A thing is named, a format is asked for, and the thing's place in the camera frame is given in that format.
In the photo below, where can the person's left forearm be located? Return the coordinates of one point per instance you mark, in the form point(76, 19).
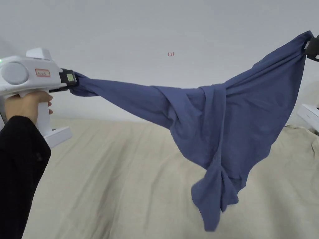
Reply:
point(20, 169)

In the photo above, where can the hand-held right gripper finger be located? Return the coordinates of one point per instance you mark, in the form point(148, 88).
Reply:
point(313, 48)

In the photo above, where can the dark blue shirt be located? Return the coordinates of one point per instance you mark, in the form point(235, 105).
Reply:
point(224, 124)

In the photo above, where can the white plastic box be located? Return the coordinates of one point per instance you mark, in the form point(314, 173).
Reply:
point(310, 117)

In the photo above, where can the bed with beige sheet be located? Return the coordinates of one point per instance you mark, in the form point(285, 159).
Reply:
point(112, 179)

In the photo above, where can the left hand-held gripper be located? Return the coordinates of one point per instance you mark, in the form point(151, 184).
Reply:
point(17, 72)

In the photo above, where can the person's left hand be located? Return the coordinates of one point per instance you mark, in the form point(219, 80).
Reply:
point(23, 107)

